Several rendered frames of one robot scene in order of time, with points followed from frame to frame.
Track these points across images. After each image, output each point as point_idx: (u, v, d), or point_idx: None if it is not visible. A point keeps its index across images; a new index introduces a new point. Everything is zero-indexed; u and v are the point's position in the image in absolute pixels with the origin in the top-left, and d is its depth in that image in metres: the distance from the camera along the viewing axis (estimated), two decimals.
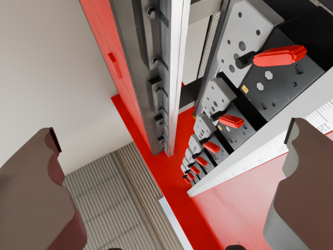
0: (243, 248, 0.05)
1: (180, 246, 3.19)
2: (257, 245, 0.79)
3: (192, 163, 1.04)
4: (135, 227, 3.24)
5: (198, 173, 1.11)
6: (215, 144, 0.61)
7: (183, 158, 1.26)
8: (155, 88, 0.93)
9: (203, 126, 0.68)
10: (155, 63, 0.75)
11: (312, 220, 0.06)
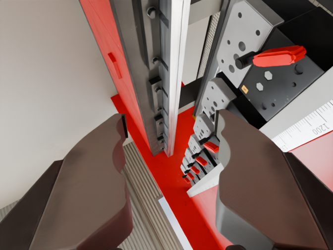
0: (243, 248, 0.05)
1: (180, 246, 3.19)
2: None
3: (192, 163, 1.04)
4: (135, 227, 3.24)
5: (197, 173, 1.11)
6: (214, 144, 0.62)
7: (183, 158, 1.26)
8: (155, 88, 0.93)
9: (202, 126, 0.68)
10: (155, 63, 0.75)
11: (253, 202, 0.06)
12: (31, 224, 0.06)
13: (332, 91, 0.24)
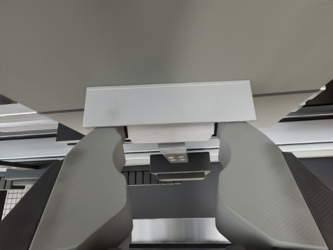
0: (243, 248, 0.05)
1: None
2: None
3: None
4: None
5: None
6: None
7: None
8: None
9: None
10: None
11: (253, 202, 0.06)
12: (31, 224, 0.06)
13: None
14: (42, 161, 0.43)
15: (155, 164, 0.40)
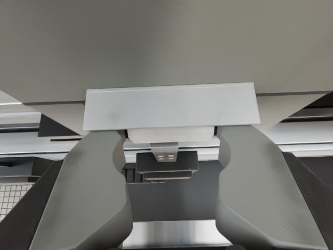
0: (243, 248, 0.05)
1: None
2: None
3: None
4: None
5: None
6: None
7: None
8: None
9: None
10: None
11: (253, 202, 0.06)
12: (31, 224, 0.06)
13: None
14: (16, 157, 0.39)
15: (141, 162, 0.38)
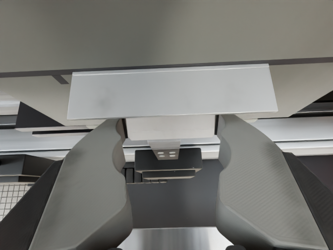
0: (243, 248, 0.05)
1: None
2: None
3: None
4: None
5: None
6: None
7: None
8: None
9: None
10: None
11: (253, 202, 0.06)
12: (31, 224, 0.06)
13: None
14: (6, 156, 0.37)
15: (140, 160, 0.35)
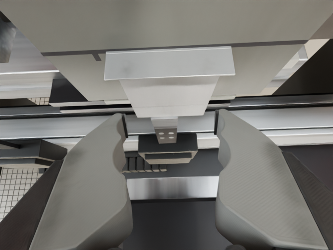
0: (243, 248, 0.05)
1: None
2: None
3: None
4: None
5: None
6: None
7: None
8: None
9: None
10: None
11: (253, 202, 0.06)
12: (31, 224, 0.06)
13: None
14: (24, 140, 0.41)
15: (143, 144, 0.40)
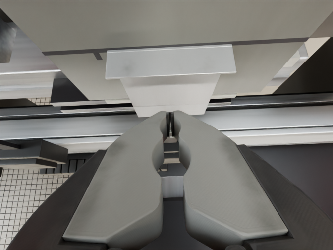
0: (243, 248, 0.05)
1: None
2: None
3: None
4: None
5: None
6: None
7: None
8: None
9: None
10: None
11: (218, 200, 0.06)
12: (71, 207, 0.06)
13: None
14: (25, 141, 0.41)
15: None
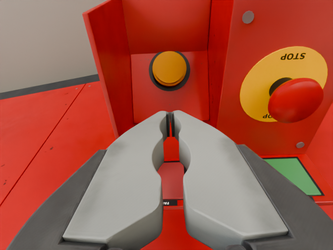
0: (243, 248, 0.05)
1: None
2: None
3: None
4: None
5: None
6: None
7: None
8: None
9: None
10: None
11: (218, 200, 0.06)
12: (71, 207, 0.06)
13: None
14: None
15: None
